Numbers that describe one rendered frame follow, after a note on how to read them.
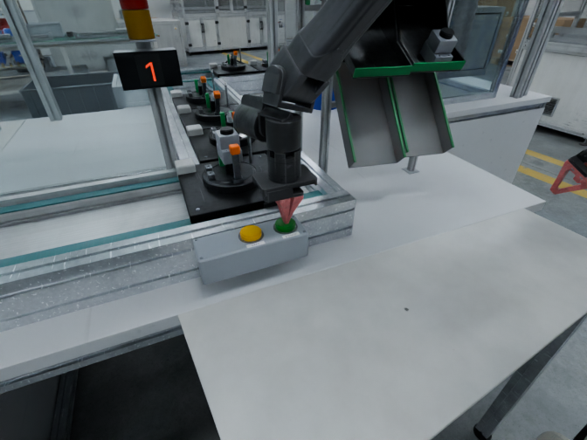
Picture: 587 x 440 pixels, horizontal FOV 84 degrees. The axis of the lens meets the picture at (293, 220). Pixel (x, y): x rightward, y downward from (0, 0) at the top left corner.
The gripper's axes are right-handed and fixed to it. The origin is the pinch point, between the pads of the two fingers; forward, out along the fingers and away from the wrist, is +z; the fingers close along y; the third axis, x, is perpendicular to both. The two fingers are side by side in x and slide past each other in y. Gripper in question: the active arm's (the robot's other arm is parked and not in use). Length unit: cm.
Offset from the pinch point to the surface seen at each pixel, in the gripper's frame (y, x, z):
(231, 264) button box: 12.1, 3.2, 4.8
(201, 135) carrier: 7, -54, 1
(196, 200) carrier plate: 14.5, -15.5, 1.0
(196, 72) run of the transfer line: -10, -164, 3
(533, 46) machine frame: -166, -74, -12
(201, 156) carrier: 9.4, -37.9, 0.9
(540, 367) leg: -64, 28, 50
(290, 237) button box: 0.3, 3.0, 2.2
